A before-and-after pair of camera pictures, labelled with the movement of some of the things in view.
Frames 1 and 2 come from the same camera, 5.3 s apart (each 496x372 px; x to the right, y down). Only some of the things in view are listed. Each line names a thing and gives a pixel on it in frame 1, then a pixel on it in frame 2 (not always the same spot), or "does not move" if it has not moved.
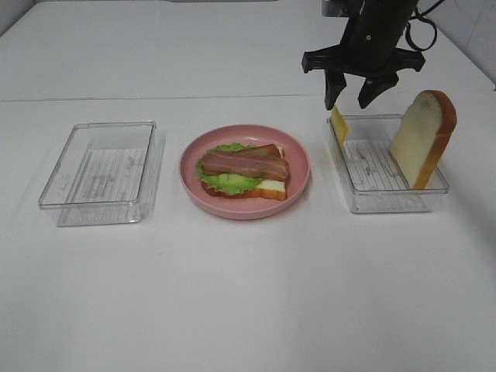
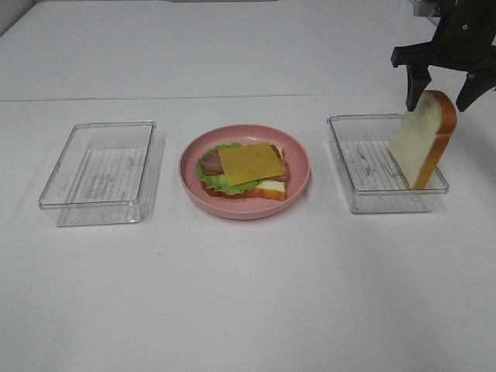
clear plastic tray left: [104, 175] does not move
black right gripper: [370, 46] → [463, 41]
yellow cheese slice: [341, 124] → [248, 164]
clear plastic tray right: [373, 183] does not move
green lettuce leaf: [225, 184] does not move
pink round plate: [246, 207] does not move
